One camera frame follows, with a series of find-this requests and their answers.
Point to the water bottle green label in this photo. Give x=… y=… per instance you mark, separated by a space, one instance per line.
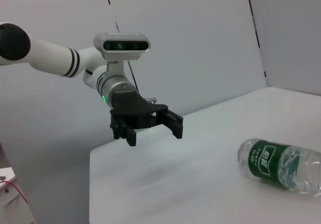
x=265 y=161

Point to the white cabinet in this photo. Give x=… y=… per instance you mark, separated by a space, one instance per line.
x=10 y=209

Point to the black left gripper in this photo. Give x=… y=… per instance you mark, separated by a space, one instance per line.
x=130 y=108

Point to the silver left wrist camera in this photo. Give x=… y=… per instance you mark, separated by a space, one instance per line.
x=120 y=45

